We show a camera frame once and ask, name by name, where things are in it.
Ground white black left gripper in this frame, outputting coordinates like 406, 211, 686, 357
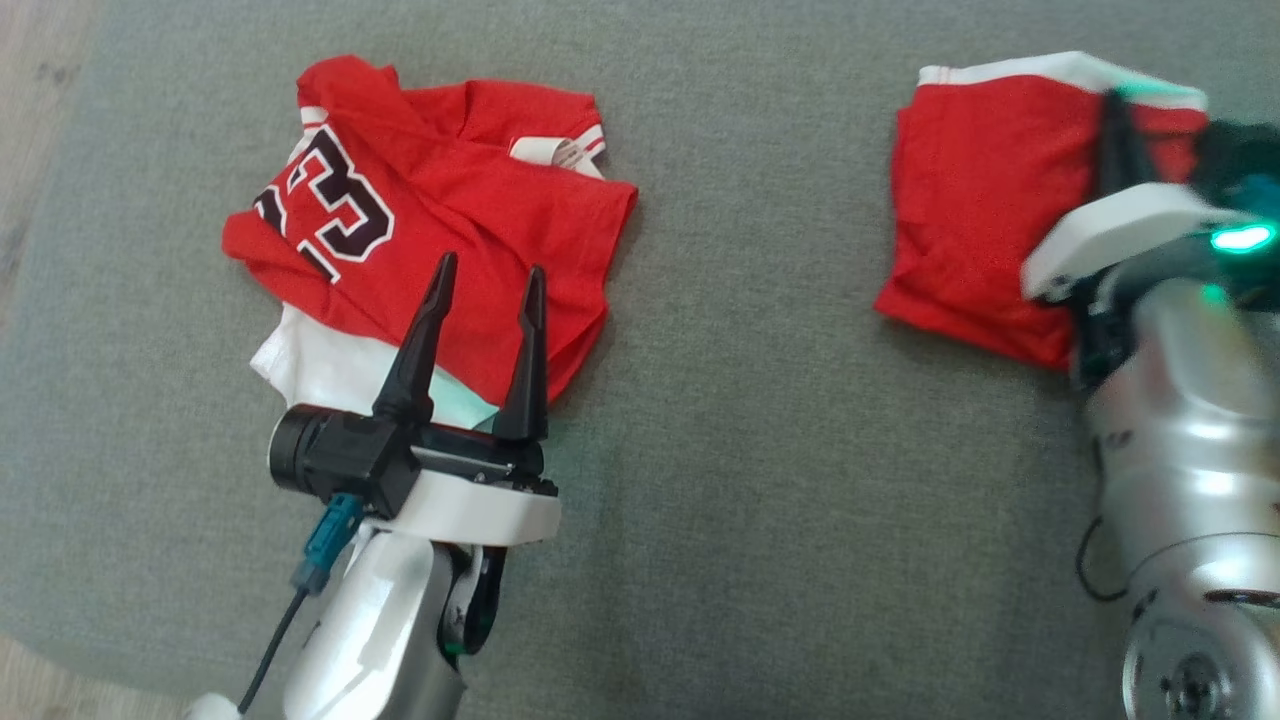
372, 252, 562, 547

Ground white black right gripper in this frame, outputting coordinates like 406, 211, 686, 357
1020, 90, 1259, 302

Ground red shorts with white hem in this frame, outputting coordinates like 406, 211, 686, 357
874, 50, 1213, 374

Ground red basketball jersey number 23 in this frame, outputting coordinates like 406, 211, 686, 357
221, 54, 640, 433

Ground grey fabric sofa seat cushion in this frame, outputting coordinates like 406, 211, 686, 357
0, 0, 1280, 720

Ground teal left camera connector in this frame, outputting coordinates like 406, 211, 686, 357
291, 492, 367, 597

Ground black left gripper cable loop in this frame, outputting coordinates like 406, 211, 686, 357
440, 545, 508, 658

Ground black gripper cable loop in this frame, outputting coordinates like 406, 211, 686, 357
440, 545, 508, 658
1074, 514, 1131, 603

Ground thin left camera cable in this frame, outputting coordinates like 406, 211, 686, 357
235, 588, 311, 717

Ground black right gripper cable loop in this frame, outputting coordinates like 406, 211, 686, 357
1074, 514, 1131, 603

